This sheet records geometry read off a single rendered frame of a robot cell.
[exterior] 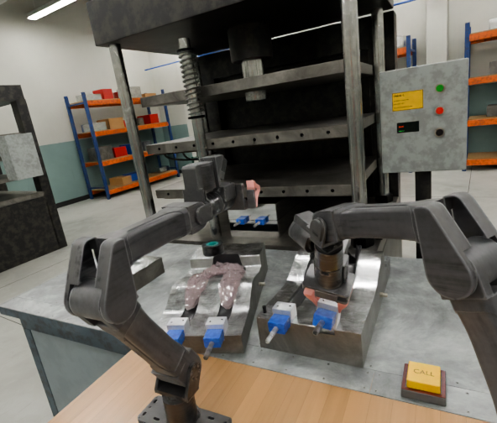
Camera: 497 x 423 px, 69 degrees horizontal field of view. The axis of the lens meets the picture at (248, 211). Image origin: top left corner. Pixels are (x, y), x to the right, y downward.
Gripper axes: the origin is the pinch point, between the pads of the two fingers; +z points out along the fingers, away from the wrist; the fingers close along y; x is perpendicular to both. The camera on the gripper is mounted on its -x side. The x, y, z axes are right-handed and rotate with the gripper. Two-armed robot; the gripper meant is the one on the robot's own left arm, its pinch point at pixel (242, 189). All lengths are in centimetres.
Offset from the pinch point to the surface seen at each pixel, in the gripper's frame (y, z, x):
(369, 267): -29.2, 16.4, 27.5
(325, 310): -23.7, -11.2, 26.4
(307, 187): 5, 70, 15
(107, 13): 92, 59, -74
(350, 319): -28.1, -6.5, 30.9
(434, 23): -42, 629, -127
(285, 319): -14.1, -12.3, 29.6
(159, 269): 54, 20, 37
